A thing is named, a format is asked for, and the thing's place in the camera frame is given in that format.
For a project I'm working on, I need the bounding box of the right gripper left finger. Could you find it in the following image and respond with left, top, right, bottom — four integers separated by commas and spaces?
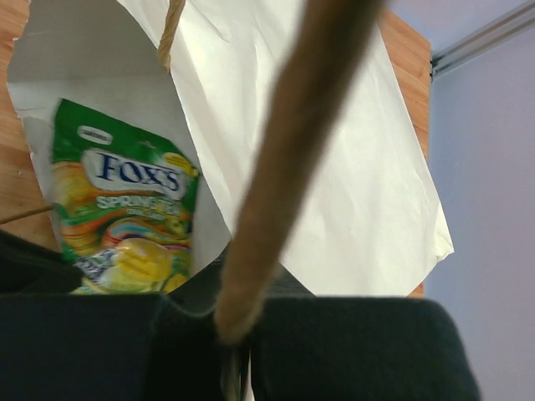
1, 233, 248, 400

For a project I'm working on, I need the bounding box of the green Fox's candy bag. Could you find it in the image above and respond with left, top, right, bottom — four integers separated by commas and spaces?
51, 99, 200, 295

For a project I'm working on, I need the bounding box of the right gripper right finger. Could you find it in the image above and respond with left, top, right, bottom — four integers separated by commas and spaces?
247, 272, 481, 400

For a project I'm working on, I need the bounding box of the beige paper bag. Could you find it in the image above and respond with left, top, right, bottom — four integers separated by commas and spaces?
0, 0, 456, 401

